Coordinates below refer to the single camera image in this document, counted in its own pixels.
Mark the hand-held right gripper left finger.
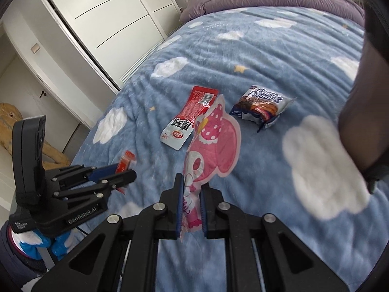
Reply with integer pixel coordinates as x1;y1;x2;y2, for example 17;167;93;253
31;173;185;292

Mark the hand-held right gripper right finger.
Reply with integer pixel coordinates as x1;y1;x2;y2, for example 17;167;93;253
199;183;350;292

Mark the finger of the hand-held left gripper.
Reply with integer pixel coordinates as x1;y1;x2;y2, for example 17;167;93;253
56;163;123;187
52;170;137;202

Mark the small red candy packet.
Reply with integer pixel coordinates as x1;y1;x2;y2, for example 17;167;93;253
116;150;135;195

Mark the pink character candy packet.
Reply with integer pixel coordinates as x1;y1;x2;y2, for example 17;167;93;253
179;94;242;244

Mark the red white sausage packet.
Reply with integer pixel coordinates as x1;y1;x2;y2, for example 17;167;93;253
160;86;220;150

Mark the dark cake packet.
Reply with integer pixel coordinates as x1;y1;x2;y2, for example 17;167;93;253
229;85;297;133

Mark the person's left forearm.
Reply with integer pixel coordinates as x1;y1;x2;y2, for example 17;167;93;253
0;219;47;285

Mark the person's left hand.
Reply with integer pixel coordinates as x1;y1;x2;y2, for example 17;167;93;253
12;228;74;260

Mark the tan plush toy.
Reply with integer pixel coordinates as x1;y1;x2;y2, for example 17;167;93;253
0;102;71;168

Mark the white door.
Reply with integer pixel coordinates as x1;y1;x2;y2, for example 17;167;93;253
0;21;92;154

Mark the white wardrobe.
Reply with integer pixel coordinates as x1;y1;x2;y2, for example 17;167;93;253
33;0;195;95

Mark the brown black electric kettle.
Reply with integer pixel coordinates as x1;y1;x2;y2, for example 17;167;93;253
337;0;389;195

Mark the purple pillow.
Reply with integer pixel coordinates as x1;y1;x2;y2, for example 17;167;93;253
179;0;365;26

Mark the black cable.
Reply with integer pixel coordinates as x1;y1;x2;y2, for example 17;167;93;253
73;223;92;238

